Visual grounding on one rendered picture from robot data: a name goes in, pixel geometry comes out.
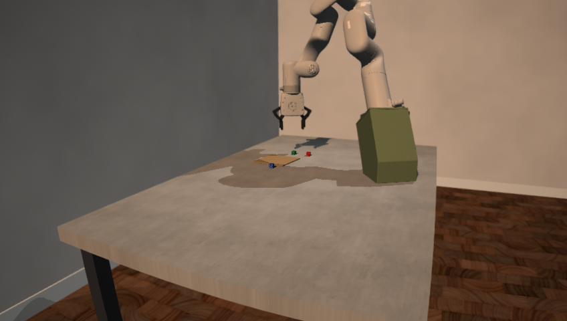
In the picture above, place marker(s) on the tan flat mat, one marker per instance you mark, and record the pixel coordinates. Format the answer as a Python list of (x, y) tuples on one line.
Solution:
[(277, 160)]

